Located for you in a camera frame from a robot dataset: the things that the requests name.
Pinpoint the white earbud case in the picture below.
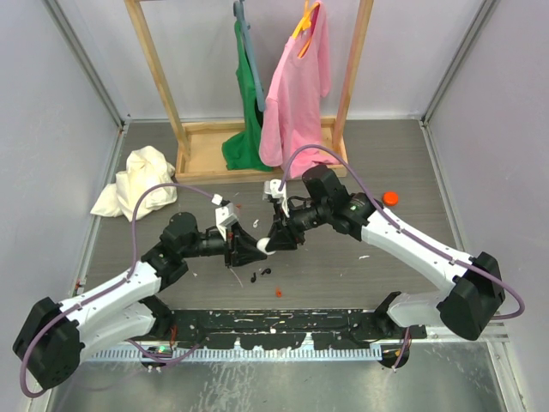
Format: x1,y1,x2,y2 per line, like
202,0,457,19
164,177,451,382
256,237,275,256

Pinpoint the orange earbud case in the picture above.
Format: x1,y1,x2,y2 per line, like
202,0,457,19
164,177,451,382
382,191,400,206

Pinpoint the green shirt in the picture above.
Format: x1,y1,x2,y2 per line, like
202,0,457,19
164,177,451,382
221,21,272,172

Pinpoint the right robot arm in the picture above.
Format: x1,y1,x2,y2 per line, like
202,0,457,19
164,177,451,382
257,165,505,341

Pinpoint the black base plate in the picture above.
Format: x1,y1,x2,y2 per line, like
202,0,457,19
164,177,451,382
173,309,426,350

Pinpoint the yellow hanger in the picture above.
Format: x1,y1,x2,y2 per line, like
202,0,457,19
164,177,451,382
292,1,320,58

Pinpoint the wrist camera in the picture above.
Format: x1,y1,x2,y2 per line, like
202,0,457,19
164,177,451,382
211,194,238,240
262,179,290,217

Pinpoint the pink t-shirt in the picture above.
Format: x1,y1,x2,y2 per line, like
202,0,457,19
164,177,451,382
259,1,336,179

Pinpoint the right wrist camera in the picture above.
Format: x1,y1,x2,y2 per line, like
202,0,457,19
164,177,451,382
262,179,290,217

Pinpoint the cream white cloth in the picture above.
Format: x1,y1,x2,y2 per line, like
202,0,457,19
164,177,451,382
90,146,175,222

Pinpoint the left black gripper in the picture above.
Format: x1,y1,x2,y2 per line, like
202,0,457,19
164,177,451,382
181,221,267,269

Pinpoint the grey-blue hanger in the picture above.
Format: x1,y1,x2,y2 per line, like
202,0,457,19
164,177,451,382
232,0,266,112

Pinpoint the grey cable duct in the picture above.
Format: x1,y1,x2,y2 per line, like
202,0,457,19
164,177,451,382
89,338,383,363

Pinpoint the wooden clothes rack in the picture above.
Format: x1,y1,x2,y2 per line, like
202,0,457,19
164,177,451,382
125,1,373,184

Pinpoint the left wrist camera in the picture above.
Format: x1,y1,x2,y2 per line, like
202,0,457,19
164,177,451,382
211,194,238,240

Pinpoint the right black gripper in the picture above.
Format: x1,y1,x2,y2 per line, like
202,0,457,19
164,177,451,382
265,197,330,252

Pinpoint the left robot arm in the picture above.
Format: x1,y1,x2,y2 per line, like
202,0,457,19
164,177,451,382
13,207,269,397

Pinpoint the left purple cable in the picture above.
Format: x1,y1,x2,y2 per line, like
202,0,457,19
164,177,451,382
20,183,220,398

